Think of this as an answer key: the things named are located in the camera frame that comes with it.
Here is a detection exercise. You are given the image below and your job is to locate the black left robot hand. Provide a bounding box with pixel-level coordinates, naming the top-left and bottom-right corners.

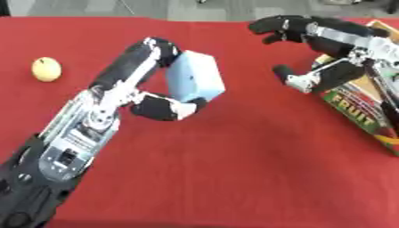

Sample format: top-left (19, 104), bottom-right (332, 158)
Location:
top-left (87, 37), bottom-right (209, 122)

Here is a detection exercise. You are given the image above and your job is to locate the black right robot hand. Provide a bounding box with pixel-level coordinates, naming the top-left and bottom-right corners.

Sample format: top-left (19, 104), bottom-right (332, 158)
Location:
top-left (248, 14), bottom-right (393, 94)

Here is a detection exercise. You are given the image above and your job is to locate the light blue rectangular block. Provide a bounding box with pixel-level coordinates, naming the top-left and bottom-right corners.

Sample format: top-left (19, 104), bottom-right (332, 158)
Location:
top-left (163, 49), bottom-right (228, 103)

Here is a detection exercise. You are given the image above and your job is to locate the printed cardboard box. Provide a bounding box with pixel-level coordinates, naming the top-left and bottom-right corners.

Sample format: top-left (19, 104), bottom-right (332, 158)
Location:
top-left (310, 19), bottom-right (399, 157)

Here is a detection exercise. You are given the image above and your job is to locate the yellow toy fruit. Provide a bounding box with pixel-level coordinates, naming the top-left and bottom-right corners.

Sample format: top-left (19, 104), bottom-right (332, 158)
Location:
top-left (29, 56), bottom-right (64, 83)

